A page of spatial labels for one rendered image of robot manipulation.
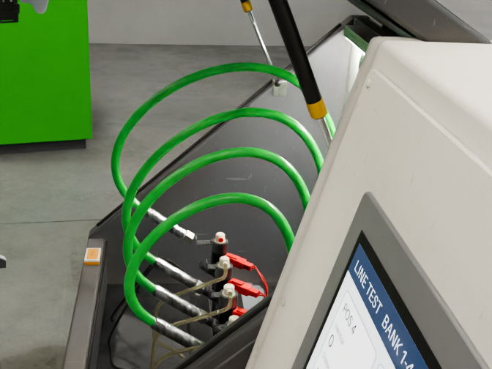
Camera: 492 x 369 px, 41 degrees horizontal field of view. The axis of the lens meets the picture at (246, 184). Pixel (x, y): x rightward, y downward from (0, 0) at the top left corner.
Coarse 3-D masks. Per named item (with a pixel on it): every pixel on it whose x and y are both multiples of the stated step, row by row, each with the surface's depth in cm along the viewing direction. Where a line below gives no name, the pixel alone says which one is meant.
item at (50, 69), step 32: (64, 0) 396; (0, 32) 391; (32, 32) 397; (64, 32) 404; (0, 64) 398; (32, 64) 405; (64, 64) 412; (0, 96) 406; (32, 96) 413; (64, 96) 420; (0, 128) 414; (32, 128) 421; (64, 128) 428
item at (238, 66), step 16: (224, 64) 101; (240, 64) 100; (256, 64) 101; (176, 80) 101; (192, 80) 100; (288, 80) 102; (160, 96) 101; (144, 112) 102; (128, 128) 103; (112, 160) 105; (112, 176) 106
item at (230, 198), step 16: (192, 208) 83; (208, 208) 83; (272, 208) 84; (160, 224) 84; (176, 224) 84; (288, 224) 86; (144, 240) 84; (288, 240) 86; (144, 256) 85; (128, 272) 86; (128, 288) 86; (128, 304) 88; (144, 320) 89; (160, 320) 90; (176, 336) 90; (192, 336) 92
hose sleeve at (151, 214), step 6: (150, 210) 109; (144, 216) 109; (150, 216) 109; (156, 216) 109; (162, 216) 110; (156, 222) 110; (174, 228) 111; (180, 228) 111; (174, 234) 111; (180, 234) 111
